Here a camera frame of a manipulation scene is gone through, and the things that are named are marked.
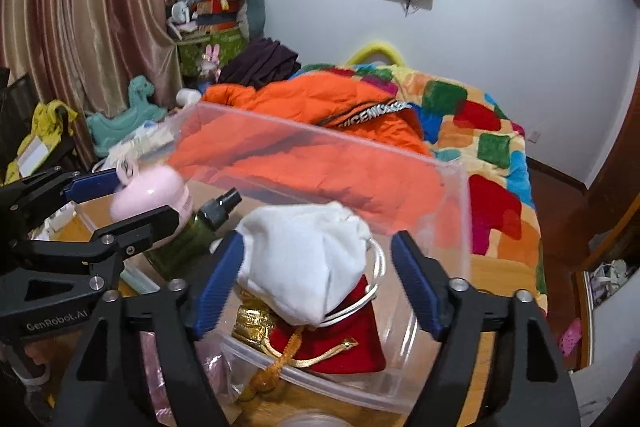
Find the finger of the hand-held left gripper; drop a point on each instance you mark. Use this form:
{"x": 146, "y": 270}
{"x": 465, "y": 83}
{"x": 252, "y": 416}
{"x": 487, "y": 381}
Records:
{"x": 92, "y": 186}
{"x": 150, "y": 227}

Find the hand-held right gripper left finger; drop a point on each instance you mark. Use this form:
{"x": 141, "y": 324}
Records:
{"x": 216, "y": 292}

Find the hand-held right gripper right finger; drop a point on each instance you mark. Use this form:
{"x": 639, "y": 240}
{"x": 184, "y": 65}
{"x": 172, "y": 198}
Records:
{"x": 417, "y": 287}

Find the pink round ball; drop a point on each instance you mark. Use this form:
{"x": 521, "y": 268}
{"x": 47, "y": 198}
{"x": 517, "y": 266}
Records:
{"x": 150, "y": 194}

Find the clear plastic storage box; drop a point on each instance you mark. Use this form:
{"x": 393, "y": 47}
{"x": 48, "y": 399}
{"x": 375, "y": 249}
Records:
{"x": 350, "y": 143}

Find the wooden desktop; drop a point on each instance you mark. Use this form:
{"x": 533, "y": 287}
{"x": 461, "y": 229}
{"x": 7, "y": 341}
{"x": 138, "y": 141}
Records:
{"x": 357, "y": 418}

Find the green spray bottle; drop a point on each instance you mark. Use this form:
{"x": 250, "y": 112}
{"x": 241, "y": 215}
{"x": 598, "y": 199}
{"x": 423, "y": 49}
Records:
{"x": 185, "y": 237}

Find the gold fabric pouch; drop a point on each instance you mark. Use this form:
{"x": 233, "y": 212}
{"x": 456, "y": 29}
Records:
{"x": 252, "y": 322}

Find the stack of books and papers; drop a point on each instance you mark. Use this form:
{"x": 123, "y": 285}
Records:
{"x": 150, "y": 139}

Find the teal rocking horse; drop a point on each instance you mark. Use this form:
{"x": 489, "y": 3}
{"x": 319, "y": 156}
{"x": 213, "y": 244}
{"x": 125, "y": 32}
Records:
{"x": 135, "y": 117}

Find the yellow cloth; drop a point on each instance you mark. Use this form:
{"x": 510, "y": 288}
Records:
{"x": 47, "y": 117}

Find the white cup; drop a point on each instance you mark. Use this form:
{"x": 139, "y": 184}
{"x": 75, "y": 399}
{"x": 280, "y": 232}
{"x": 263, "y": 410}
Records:
{"x": 187, "y": 97}

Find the pink shoe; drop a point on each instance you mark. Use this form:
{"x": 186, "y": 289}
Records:
{"x": 571, "y": 338}

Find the pink rabbit toy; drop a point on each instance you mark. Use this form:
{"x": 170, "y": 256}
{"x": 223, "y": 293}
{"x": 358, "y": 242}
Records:
{"x": 211, "y": 59}

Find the striped brown curtain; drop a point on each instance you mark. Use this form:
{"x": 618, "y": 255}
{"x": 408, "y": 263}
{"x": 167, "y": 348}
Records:
{"x": 90, "y": 7}

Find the colourful patchwork blanket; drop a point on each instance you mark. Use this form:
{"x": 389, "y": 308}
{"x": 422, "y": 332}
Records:
{"x": 475, "y": 117}

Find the green storage box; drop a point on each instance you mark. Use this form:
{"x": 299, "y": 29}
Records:
{"x": 225, "y": 48}

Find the orange down jacket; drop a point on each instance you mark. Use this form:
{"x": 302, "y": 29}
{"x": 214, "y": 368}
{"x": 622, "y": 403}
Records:
{"x": 300, "y": 107}

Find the white plush toy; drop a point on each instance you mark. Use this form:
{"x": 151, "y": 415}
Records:
{"x": 180, "y": 14}

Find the dark purple cloth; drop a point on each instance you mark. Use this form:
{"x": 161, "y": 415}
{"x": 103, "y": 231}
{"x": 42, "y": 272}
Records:
{"x": 260, "y": 62}

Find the red patterned box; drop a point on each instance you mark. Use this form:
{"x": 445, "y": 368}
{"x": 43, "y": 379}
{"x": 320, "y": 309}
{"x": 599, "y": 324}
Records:
{"x": 215, "y": 7}

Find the grey plush cushion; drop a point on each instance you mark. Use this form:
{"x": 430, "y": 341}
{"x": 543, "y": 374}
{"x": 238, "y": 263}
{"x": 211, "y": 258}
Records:
{"x": 252, "y": 7}

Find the white wall socket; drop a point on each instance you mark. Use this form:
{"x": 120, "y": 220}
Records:
{"x": 535, "y": 136}

